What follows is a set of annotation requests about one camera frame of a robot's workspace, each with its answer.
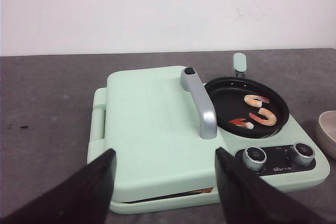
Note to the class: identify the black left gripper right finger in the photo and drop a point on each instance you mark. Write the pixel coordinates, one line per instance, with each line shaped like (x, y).
(246, 198)

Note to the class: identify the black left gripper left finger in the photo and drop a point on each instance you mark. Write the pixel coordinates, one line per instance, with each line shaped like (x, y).
(82, 198)

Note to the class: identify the orange shrimp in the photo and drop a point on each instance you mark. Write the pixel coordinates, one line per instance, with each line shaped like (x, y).
(255, 100)
(269, 118)
(241, 123)

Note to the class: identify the mint green hinged lid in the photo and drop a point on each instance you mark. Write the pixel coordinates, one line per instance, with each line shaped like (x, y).
(153, 126)

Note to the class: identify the beige ceramic bowl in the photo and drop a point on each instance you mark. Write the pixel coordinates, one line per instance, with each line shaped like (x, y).
(325, 132)

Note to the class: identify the mint green breakfast maker base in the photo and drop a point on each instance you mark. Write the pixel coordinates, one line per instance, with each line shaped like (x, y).
(279, 170)

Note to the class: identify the left silver control knob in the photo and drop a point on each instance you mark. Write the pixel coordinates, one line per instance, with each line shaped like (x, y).
(254, 158)

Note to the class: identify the silver control knob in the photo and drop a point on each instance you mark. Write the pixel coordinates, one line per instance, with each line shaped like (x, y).
(302, 154)
(254, 158)

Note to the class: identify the right silver control knob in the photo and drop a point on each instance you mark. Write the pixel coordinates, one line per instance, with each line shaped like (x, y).
(302, 154)

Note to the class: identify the black round frying pan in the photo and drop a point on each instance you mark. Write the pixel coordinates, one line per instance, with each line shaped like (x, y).
(227, 96)

